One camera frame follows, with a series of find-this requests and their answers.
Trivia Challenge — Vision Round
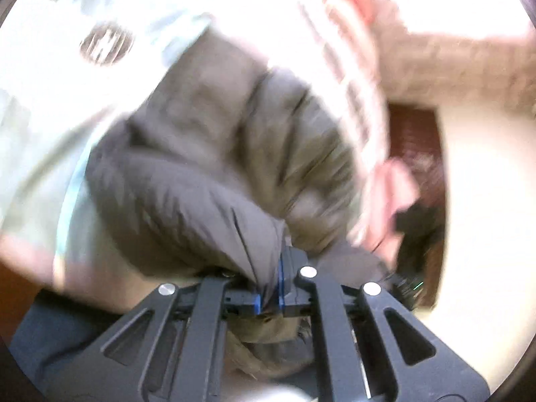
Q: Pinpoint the dark olive hooded puffer jacket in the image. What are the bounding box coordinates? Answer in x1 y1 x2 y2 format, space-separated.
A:
85 30 388 379

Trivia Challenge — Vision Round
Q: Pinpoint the pink folded blanket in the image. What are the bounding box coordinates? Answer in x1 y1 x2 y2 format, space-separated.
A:
348 158 420 270

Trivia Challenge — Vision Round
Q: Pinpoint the dark wooden headboard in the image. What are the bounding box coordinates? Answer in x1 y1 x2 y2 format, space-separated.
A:
388 103 446 310

